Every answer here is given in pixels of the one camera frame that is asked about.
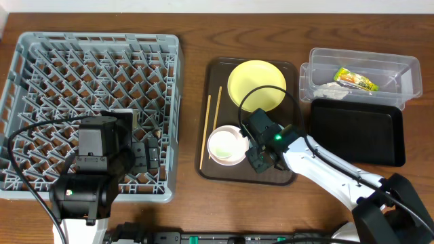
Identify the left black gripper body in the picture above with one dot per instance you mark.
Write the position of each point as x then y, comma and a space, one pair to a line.
144, 157

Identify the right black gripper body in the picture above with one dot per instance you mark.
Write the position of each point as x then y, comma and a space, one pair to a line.
258, 161

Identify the green orange snack wrapper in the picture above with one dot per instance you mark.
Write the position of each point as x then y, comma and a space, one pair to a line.
346, 77

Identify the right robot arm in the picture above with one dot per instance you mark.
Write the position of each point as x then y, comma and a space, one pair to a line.
384, 210

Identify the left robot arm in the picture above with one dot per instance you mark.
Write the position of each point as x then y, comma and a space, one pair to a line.
81, 201

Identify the grey plastic dishwasher rack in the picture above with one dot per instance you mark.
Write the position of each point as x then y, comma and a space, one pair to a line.
55, 78

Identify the pink white bowl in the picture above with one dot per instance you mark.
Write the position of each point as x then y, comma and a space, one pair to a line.
227, 146

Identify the dark brown serving tray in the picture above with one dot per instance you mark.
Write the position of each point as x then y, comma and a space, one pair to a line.
217, 74

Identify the right wooden chopstick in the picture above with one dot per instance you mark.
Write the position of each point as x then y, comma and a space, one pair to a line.
216, 110

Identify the wooden chopstick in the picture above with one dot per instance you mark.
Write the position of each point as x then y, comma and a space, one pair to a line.
216, 110
205, 128

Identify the yellow round plate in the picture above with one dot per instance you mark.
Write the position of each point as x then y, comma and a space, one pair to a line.
250, 75

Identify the left wooden chopstick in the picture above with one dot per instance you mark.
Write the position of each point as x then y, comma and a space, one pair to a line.
205, 128

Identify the crumpled white tissue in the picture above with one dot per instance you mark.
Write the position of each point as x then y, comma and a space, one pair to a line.
332, 90

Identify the clear plastic bin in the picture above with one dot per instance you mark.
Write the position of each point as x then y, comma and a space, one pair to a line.
398, 77

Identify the black rectangular tray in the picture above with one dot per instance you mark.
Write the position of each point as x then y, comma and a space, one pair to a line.
359, 132

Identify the black rail with green clips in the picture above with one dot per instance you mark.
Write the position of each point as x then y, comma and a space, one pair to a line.
135, 233

